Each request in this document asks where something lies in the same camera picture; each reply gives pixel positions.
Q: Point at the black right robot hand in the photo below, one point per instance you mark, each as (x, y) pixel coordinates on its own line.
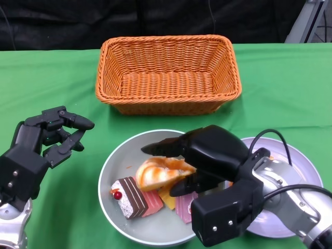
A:
(215, 153)

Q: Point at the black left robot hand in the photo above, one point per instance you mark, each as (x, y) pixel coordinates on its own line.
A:
(26, 145)

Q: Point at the round orange bun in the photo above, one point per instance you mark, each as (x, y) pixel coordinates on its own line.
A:
(155, 173)

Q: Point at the pale grey-green bowl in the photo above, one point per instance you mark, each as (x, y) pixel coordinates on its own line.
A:
(124, 155)

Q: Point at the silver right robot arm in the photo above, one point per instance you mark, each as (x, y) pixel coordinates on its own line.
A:
(293, 202)

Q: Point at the pink cake slice with cherry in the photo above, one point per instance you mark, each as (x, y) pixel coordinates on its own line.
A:
(182, 207)

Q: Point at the yellow cake slice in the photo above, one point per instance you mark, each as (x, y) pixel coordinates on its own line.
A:
(167, 198)

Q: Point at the orange wicker basket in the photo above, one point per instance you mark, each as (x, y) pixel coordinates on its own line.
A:
(168, 77)

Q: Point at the lavender plate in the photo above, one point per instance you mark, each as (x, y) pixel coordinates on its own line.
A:
(303, 166)

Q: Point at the chocolate pink layered cake slice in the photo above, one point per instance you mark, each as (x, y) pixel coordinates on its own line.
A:
(135, 199)

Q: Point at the black cloth backdrop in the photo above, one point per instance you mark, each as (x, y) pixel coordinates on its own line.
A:
(77, 23)

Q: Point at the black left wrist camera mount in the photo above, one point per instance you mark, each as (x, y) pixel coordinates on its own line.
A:
(18, 176)

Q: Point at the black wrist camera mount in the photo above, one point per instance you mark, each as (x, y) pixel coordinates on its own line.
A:
(225, 215)
(18, 176)

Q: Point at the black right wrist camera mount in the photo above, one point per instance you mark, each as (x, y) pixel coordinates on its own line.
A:
(225, 215)

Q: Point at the grey aluminium frame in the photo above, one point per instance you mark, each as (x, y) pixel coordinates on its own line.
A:
(303, 23)

